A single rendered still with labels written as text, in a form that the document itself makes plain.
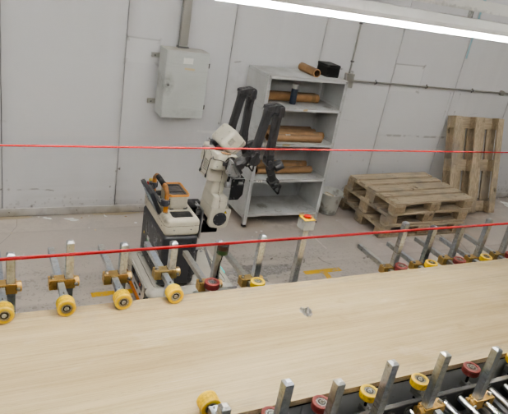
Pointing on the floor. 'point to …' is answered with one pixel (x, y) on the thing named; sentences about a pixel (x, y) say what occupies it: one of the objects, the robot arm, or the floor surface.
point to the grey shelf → (325, 109)
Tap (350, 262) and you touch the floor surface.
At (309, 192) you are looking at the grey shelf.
